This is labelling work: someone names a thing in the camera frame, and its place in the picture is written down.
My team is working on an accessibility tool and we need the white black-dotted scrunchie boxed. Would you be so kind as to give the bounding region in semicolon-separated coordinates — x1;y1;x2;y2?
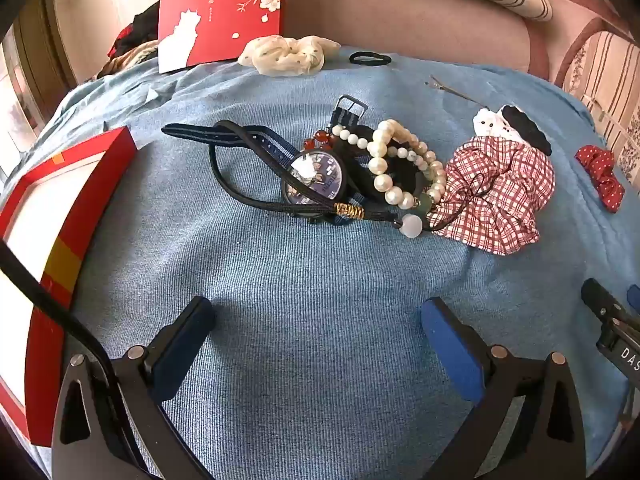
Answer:
474;107;510;138

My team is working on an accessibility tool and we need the window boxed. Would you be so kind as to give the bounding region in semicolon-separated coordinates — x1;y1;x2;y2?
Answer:
0;35;38;186

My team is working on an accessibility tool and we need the black cable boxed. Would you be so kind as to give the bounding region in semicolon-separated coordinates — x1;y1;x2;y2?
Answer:
0;240;151;480

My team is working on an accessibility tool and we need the red bead bracelet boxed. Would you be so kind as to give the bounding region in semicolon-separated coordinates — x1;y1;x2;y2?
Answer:
300;129;335;152

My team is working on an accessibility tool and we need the black scalloped scrunchie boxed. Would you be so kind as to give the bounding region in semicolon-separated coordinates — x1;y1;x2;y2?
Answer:
501;104;552;157

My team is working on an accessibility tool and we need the large pearl bracelet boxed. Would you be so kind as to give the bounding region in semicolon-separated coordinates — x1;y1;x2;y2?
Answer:
366;119;447;209

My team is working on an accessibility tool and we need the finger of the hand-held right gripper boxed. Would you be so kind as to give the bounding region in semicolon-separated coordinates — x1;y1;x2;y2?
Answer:
581;277;640;343

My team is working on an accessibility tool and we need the blue blanket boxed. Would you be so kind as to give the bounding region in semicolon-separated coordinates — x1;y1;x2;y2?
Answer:
30;45;640;480

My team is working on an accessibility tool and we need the metal hair clip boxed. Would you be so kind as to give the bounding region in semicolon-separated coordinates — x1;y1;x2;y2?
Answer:
426;76;483;107

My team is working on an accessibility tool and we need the thin black hair tie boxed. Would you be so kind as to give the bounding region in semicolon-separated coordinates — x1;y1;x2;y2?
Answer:
348;51;393;68

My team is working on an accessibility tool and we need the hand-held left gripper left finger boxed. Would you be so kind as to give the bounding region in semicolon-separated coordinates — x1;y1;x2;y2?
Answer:
52;296;218;480

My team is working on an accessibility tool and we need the blue striped strap watch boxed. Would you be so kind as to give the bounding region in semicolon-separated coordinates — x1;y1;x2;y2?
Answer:
161;95;369;226

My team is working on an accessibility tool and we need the black cord pendant necklace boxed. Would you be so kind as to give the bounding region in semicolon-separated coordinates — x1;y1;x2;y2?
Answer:
209;120;426;238

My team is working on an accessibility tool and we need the cream dotted scrunchie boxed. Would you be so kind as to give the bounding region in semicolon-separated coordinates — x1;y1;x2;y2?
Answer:
237;35;342;78

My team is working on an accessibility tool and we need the red white-dotted scrunchie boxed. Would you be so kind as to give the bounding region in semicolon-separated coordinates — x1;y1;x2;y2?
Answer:
575;145;626;213

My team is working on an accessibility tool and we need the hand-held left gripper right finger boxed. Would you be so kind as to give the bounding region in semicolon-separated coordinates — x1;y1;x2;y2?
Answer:
421;296;586;480

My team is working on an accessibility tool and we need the small white bead bracelet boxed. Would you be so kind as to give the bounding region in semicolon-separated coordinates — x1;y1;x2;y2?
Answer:
332;125;441;171

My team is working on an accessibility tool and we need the red box tray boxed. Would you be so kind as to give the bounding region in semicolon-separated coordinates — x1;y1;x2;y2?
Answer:
0;126;138;447

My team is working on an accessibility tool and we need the dark clothes pile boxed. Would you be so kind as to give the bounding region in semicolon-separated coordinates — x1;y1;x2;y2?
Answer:
97;2;162;78

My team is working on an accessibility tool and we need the pink sofa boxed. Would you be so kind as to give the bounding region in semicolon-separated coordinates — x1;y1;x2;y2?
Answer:
282;0;640;86

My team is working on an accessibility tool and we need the red floral box lid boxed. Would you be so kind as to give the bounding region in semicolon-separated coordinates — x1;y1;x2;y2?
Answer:
157;0;286;75

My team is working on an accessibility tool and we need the striped floral side cushion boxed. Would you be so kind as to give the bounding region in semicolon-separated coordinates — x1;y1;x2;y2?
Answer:
564;30;640;186

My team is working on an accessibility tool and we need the red plaid scrunchie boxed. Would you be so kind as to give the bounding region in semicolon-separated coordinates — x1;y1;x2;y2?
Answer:
429;136;557;258

